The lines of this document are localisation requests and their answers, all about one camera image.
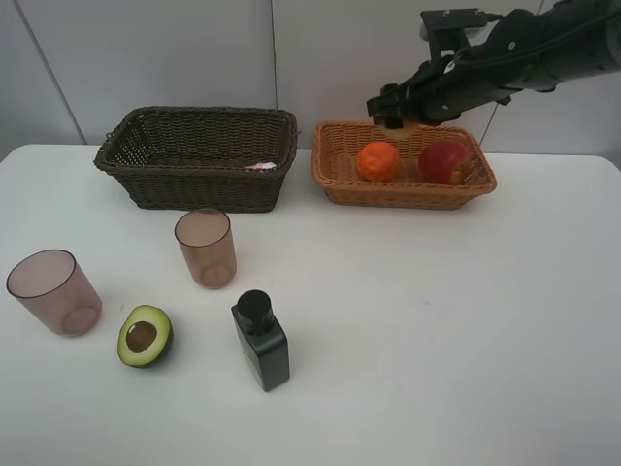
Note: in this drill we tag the pink bottle white cap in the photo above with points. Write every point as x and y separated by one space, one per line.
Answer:
262 166

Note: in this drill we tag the round bread bun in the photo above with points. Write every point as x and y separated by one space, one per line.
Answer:
404 132

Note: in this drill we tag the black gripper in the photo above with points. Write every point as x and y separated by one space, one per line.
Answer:
433 96

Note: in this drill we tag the orange mandarin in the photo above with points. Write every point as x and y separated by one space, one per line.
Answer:
378 162

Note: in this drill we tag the avocado half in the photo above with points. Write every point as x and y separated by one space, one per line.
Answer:
145 338

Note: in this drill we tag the brown transparent cup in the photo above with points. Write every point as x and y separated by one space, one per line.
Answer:
206 243

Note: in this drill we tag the dark brown wicker basket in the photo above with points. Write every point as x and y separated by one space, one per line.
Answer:
188 158

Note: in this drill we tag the black rectangular bottle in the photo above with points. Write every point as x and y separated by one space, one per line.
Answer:
262 338

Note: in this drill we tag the purple transparent cup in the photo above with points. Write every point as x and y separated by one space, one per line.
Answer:
51 285

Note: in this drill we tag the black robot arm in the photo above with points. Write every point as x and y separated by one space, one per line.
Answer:
477 58

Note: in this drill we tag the tan wicker basket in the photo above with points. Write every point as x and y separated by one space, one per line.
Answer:
337 143

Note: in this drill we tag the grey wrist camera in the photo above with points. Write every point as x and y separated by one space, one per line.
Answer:
452 28

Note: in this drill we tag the red apple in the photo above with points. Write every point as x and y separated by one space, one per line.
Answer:
444 162

